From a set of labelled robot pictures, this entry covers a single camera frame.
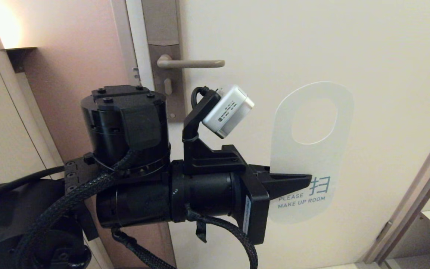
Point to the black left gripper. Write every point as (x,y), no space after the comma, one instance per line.
(207,198)

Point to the white plastic door hanger sign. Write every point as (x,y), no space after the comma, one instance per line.
(312,160)

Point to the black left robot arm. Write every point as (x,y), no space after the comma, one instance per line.
(125,127)

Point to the white room door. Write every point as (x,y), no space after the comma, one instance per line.
(386,93)

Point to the metal door latch bolt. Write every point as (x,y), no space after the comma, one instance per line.
(136,74)

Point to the brown metal door lock plate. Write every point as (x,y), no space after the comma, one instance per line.
(162,22)

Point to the grey metal hinge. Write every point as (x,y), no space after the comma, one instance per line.
(384,231)

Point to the beige oval keyhole cover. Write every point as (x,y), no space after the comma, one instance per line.
(167,86)

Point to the grey wardrobe bottom board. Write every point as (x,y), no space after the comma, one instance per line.
(424,261)

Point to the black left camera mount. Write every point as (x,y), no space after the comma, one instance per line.
(207,157)

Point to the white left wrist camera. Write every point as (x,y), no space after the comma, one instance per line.
(228,112)

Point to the grey wardrobe frame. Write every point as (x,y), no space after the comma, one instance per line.
(416,194)

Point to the dark wall light bracket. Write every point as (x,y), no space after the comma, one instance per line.
(18,56)

